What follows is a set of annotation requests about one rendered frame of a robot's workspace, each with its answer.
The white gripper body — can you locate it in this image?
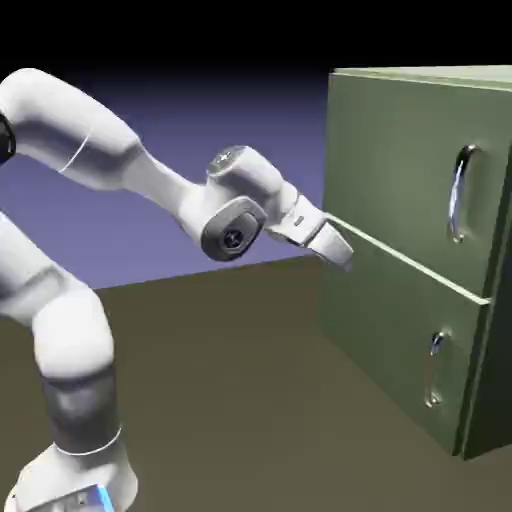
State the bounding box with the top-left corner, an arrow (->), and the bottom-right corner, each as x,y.
306,221 -> 355,266

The short curved metal handle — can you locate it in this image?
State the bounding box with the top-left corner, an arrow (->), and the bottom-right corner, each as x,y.
422,330 -> 450,408

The long curved metal handle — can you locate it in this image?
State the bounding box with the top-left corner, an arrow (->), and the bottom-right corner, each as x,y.
445,143 -> 482,244

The small green cabinet door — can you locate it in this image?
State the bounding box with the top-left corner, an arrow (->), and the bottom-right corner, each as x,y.
318,222 -> 492,457

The large green cabinet door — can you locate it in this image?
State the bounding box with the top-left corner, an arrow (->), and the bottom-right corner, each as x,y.
320,72 -> 512,301

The green cabinet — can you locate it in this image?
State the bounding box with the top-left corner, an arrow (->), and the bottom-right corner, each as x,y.
318,64 -> 512,461

